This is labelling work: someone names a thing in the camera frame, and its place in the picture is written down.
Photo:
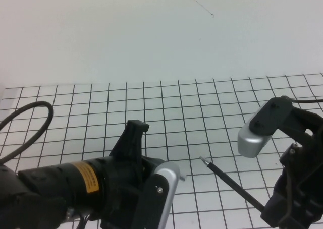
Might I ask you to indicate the black right camera mount bracket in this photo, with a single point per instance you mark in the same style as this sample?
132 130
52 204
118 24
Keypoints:
272 113

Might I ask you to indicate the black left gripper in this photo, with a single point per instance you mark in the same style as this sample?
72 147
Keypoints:
121 188

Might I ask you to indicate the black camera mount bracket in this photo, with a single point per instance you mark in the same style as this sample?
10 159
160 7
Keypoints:
272 113
131 143

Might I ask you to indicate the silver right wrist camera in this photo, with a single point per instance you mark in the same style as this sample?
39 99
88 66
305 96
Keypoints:
249 145

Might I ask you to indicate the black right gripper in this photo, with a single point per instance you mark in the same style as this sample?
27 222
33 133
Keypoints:
305 163

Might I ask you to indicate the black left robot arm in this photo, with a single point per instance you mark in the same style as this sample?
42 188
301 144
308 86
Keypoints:
50 181

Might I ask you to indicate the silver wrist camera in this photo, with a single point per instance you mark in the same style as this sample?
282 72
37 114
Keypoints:
171 178
249 145

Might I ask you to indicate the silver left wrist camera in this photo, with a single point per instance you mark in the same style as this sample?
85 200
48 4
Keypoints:
171 178

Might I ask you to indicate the black pen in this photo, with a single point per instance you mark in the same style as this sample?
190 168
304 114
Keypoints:
227 178

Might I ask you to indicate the black left camera mount bracket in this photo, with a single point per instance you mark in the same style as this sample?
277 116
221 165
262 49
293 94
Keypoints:
131 143

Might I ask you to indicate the white grid table sheet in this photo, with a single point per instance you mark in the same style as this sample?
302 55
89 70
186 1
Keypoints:
202 113

